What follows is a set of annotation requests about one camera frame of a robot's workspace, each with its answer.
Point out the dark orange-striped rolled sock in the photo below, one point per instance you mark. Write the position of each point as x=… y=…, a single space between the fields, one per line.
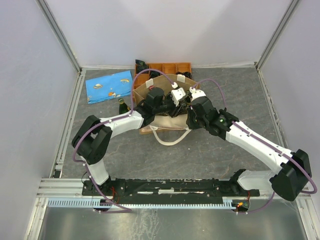
x=154 y=73

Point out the green glass beverage bottle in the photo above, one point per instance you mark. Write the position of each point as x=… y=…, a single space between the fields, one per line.
x=123 y=107

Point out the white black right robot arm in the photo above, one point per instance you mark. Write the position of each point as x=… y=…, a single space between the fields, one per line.
x=289 y=171

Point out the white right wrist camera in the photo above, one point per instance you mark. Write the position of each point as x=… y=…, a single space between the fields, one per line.
x=196 y=93

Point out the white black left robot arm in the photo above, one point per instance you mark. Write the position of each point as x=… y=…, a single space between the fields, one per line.
x=92 y=139

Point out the orange wooden compartment tray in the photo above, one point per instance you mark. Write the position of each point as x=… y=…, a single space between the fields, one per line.
x=167 y=68

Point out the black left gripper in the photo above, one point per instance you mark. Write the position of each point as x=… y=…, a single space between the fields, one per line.
x=176 y=111

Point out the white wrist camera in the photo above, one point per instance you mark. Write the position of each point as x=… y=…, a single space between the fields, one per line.
x=196 y=93
x=177 y=94

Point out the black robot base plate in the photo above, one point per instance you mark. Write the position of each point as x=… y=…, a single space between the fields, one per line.
x=174 y=191

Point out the burlap canvas tote bag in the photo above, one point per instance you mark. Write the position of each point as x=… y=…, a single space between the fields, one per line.
x=161 y=120

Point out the dark patterned rolled sock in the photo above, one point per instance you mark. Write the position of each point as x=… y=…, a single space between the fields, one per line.
x=140 y=65

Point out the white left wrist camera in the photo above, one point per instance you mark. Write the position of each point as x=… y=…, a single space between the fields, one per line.
x=177 y=94

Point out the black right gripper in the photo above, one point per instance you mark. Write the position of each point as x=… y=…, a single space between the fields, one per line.
x=190 y=124

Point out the dark yellow-patterned rolled sock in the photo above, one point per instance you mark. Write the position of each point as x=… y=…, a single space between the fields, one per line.
x=187 y=74

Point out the blue space-print cloth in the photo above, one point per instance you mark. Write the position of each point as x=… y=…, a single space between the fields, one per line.
x=108 y=87

